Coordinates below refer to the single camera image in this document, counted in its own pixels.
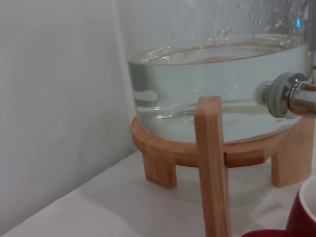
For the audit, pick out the wooden dispenser stand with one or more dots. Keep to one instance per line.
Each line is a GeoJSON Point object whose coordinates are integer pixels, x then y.
{"type": "Point", "coordinates": [212, 160]}

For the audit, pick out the red ceramic cup white inside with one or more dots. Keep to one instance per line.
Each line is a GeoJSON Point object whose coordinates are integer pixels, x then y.
{"type": "Point", "coordinates": [301, 217]}

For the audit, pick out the chrome faucet with lever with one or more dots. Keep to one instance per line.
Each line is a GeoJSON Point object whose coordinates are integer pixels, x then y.
{"type": "Point", "coordinates": [298, 98]}

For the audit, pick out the clear glass water dispenser jar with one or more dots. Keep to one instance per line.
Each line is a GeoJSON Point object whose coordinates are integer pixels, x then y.
{"type": "Point", "coordinates": [209, 81]}

